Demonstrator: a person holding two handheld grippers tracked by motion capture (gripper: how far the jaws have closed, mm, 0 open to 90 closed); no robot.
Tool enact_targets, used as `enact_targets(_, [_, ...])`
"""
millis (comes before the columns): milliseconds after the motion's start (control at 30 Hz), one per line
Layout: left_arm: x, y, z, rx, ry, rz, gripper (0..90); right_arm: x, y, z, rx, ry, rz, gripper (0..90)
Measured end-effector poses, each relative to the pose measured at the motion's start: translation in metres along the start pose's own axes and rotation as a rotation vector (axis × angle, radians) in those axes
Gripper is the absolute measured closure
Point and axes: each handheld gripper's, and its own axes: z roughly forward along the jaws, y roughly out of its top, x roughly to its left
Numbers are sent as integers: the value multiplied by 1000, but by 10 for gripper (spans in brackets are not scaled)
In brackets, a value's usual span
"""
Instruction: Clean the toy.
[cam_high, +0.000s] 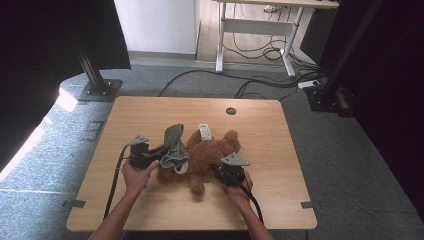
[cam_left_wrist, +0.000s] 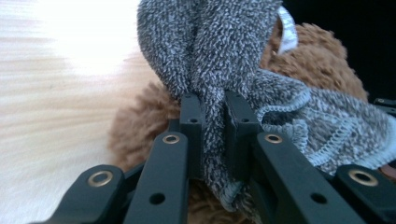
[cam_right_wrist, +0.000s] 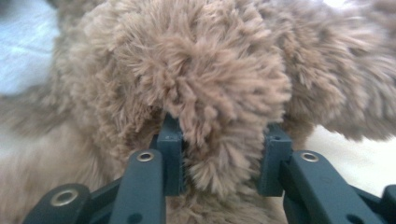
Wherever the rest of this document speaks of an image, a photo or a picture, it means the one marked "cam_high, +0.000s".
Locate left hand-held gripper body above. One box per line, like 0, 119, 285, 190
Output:
127, 134, 160, 170

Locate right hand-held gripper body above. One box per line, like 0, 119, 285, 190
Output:
214, 152, 251, 187

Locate brown teddy bear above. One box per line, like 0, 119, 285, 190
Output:
156, 123, 242, 196

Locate grey cloth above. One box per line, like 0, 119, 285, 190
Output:
159, 123, 191, 175

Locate person's right hand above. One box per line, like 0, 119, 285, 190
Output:
222, 170, 254, 205

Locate person's left hand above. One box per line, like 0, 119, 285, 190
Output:
121, 159, 161, 197

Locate white power strip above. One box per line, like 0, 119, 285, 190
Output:
297, 79, 321, 90

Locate dark curtain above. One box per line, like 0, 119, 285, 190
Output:
0, 0, 132, 174
301, 0, 424, 214

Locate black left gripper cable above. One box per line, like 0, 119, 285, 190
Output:
102, 143, 132, 222

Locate black metal stand with base plate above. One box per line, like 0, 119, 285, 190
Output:
70, 31, 124, 103

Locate black floor cable bundle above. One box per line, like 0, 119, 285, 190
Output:
157, 59, 329, 100

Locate black cables under desk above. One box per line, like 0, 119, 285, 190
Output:
222, 32, 292, 62

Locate white desk frame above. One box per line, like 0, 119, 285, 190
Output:
213, 0, 340, 78

